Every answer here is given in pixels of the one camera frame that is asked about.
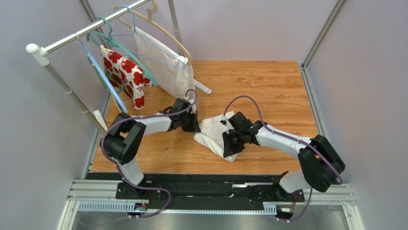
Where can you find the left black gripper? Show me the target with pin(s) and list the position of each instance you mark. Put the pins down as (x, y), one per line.
(194, 127)

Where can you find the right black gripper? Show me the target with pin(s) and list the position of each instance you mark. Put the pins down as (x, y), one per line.
(228, 144)

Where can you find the white cloth napkin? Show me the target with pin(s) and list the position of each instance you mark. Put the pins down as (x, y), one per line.
(211, 136)

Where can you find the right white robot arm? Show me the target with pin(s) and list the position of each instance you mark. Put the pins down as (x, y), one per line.
(321, 165)

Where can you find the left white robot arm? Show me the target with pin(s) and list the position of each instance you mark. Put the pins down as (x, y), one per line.
(123, 138)

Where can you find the white hanging towel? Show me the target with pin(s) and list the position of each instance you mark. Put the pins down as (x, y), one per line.
(174, 81)

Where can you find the red floral cloth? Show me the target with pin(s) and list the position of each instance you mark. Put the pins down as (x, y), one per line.
(125, 75)

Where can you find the green patterned cloth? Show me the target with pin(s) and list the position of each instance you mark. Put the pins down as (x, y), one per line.
(102, 79)

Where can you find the beige wooden hanger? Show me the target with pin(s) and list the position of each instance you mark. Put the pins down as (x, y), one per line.
(185, 58)

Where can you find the teal plastic hanger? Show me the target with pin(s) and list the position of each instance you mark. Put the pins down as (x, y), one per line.
(113, 43)

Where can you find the blue plastic hanger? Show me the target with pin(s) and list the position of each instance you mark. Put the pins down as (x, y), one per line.
(103, 79)

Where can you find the light blue wire hanger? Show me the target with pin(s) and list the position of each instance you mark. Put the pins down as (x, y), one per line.
(150, 11)

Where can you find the white slotted cable duct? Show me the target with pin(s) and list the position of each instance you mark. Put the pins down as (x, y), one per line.
(133, 207)

